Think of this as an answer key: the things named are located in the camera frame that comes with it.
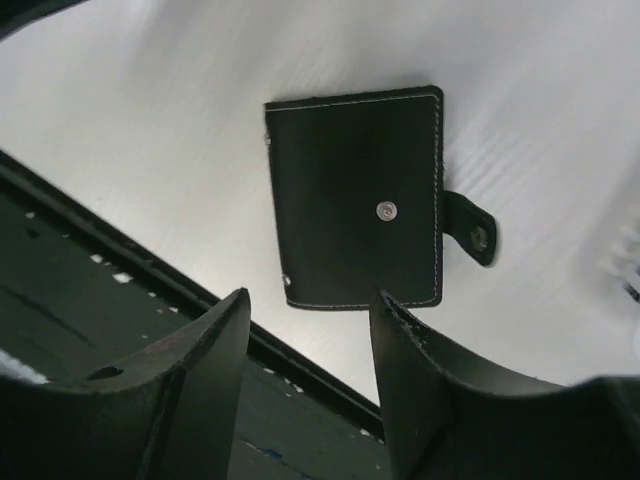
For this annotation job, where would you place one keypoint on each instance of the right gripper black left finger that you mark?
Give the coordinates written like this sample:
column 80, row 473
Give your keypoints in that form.
column 167, row 411

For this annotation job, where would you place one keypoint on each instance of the white plastic basket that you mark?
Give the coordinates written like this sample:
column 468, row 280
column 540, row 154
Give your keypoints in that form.
column 622, row 260

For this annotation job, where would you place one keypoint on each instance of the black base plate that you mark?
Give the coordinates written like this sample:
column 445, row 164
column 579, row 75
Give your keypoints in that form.
column 78, row 295

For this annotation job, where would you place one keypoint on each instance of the black leather card holder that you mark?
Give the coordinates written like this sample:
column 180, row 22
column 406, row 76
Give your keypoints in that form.
column 360, row 202

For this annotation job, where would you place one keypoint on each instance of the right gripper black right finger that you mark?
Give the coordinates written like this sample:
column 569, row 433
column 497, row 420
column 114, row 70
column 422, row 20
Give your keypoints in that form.
column 449, row 413

